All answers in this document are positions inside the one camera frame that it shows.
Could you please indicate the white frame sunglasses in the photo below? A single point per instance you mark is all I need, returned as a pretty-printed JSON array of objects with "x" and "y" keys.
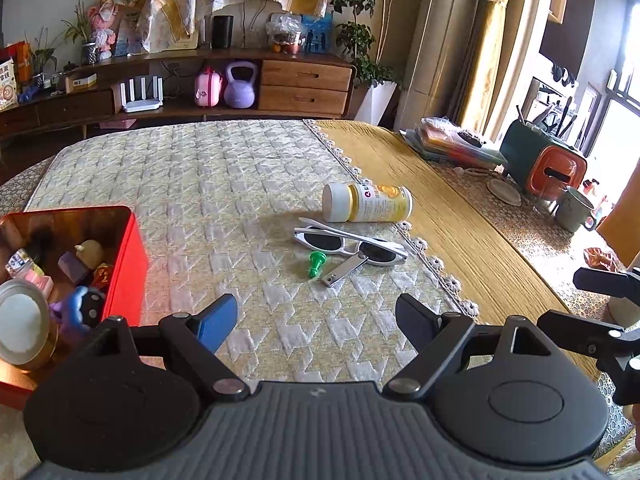
[{"x": 336, "y": 242}]

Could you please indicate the yellow curtain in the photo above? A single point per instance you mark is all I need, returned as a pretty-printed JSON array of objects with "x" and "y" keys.
[{"x": 481, "y": 65}]

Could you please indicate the blue picture box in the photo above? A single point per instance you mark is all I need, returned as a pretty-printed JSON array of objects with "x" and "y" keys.
[{"x": 318, "y": 32}]

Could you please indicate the pink cylinder toy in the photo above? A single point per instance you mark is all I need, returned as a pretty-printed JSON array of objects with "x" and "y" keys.
[{"x": 36, "y": 277}]

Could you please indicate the wooden tv cabinet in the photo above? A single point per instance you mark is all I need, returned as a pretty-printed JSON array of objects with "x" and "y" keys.
[{"x": 303, "y": 85}]

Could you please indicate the purple kettlebell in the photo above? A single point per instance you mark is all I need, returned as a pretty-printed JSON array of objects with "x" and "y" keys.
[{"x": 240, "y": 93}]

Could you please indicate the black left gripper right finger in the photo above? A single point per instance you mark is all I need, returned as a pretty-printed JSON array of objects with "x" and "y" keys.
[{"x": 445, "y": 344}]

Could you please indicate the small potted plant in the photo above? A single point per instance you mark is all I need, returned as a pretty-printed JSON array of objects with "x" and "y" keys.
[{"x": 80, "y": 30}]

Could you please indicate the bag of fruit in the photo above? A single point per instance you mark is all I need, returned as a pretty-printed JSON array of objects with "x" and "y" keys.
[{"x": 286, "y": 33}]

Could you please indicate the silver nail clipper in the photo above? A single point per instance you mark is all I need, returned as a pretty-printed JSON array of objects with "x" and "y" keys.
[{"x": 344, "y": 269}]

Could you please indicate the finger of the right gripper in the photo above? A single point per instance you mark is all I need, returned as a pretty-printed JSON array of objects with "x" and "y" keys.
[
  {"x": 602, "y": 282},
  {"x": 584, "y": 336}
]

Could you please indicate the pink doll figure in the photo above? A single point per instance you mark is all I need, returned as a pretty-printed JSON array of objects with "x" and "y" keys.
[{"x": 101, "y": 19}]

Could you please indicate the round coaster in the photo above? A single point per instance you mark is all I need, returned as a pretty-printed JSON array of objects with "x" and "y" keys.
[{"x": 504, "y": 192}]

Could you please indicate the purple blue toy figure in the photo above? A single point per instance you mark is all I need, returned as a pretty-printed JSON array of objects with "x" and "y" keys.
[{"x": 78, "y": 314}]

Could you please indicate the round gold tin can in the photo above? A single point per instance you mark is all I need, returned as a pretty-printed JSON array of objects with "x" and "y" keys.
[{"x": 28, "y": 334}]

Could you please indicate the grey green mug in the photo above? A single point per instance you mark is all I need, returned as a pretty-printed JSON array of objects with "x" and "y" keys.
[{"x": 574, "y": 210}]

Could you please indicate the small white labelled bottle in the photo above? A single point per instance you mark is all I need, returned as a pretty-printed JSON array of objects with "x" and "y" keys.
[{"x": 19, "y": 263}]

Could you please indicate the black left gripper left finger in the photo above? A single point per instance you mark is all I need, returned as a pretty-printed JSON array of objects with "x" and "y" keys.
[{"x": 173, "y": 360}]

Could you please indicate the potted green plant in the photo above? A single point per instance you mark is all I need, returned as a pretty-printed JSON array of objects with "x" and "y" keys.
[{"x": 362, "y": 34}]

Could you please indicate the white wifi router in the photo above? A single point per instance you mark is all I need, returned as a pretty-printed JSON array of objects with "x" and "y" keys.
[{"x": 141, "y": 94}]

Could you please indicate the stack of colourful folders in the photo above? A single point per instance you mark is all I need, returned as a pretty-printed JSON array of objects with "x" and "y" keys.
[{"x": 438, "y": 140}]

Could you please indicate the yellow woven table runner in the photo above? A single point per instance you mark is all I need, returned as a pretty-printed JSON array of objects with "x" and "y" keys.
[{"x": 492, "y": 273}]

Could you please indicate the red metal tin box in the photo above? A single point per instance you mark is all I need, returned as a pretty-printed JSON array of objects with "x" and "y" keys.
[{"x": 45, "y": 235}]

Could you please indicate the black cylindrical speaker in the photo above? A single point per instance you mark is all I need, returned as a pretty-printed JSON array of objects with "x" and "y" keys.
[{"x": 222, "y": 30}]

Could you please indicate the yellow white supplement bottle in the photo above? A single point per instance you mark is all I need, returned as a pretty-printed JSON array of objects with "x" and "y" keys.
[{"x": 365, "y": 203}]

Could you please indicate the beige quilted table mat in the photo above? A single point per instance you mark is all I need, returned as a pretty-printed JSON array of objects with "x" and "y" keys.
[{"x": 217, "y": 205}]

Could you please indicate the purple block toy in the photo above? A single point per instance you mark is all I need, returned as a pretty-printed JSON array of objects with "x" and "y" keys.
[{"x": 74, "y": 269}]

